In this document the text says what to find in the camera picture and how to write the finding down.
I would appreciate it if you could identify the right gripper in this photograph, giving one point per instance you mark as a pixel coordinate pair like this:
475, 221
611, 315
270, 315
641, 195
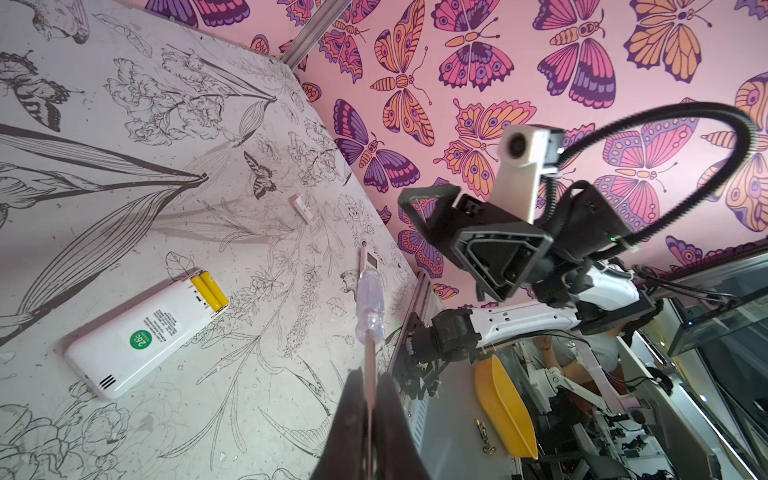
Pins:
504, 253

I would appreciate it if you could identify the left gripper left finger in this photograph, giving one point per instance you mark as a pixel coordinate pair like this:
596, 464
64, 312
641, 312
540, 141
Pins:
343, 455

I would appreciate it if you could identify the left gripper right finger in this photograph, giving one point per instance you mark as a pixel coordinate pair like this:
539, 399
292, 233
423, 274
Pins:
395, 453

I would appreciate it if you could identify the clear handled screwdriver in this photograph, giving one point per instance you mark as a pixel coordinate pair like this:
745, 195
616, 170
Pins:
370, 311

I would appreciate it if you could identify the white battery cover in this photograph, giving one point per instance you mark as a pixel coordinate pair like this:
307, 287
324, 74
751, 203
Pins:
302, 208

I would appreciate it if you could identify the white remote with green sticker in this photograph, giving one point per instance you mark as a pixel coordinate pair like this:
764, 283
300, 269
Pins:
118, 355

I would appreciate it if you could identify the white remote with display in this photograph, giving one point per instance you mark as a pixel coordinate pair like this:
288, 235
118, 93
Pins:
367, 262

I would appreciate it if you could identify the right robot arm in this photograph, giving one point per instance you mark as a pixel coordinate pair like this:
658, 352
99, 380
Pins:
431, 343

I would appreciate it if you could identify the yellow battery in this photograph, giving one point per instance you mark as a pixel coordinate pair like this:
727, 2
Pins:
206, 293
211, 283

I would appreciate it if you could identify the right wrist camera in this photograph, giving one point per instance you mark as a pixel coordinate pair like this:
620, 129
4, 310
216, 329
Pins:
526, 154

